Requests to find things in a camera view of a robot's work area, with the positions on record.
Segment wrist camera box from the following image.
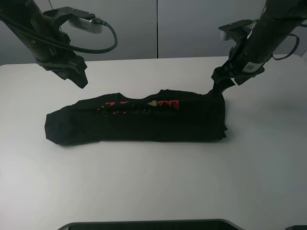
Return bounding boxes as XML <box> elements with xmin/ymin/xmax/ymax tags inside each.
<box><xmin>219</xmin><ymin>19</ymin><xmax>258</xmax><ymax>45</ymax></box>
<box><xmin>43</xmin><ymin>7</ymin><xmax>102</xmax><ymax>34</ymax></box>

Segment black printed t-shirt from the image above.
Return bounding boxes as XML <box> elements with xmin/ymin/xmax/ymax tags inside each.
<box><xmin>45</xmin><ymin>90</ymin><xmax>227</xmax><ymax>146</ymax></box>

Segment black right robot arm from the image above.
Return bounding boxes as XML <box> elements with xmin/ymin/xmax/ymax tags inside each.
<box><xmin>212</xmin><ymin>0</ymin><xmax>307</xmax><ymax>94</ymax></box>

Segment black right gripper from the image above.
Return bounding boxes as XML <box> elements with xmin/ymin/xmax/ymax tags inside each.
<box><xmin>211</xmin><ymin>45</ymin><xmax>265</xmax><ymax>94</ymax></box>

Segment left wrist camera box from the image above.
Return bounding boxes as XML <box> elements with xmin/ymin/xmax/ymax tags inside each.
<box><xmin>43</xmin><ymin>7</ymin><xmax>102</xmax><ymax>34</ymax></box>

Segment black left camera cable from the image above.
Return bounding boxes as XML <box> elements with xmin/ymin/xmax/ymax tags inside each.
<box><xmin>0</xmin><ymin>14</ymin><xmax>118</xmax><ymax>54</ymax></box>

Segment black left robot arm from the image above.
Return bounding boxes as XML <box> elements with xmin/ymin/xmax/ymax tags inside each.
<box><xmin>0</xmin><ymin>0</ymin><xmax>88</xmax><ymax>89</ymax></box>

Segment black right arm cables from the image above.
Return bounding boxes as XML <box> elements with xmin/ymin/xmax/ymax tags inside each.
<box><xmin>271</xmin><ymin>23</ymin><xmax>307</xmax><ymax>61</ymax></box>

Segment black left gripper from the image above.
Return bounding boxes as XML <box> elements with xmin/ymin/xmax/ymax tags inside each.
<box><xmin>31</xmin><ymin>38</ymin><xmax>88</xmax><ymax>89</ymax></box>

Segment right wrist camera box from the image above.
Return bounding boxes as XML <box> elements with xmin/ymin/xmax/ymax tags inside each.
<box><xmin>219</xmin><ymin>19</ymin><xmax>258</xmax><ymax>45</ymax></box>

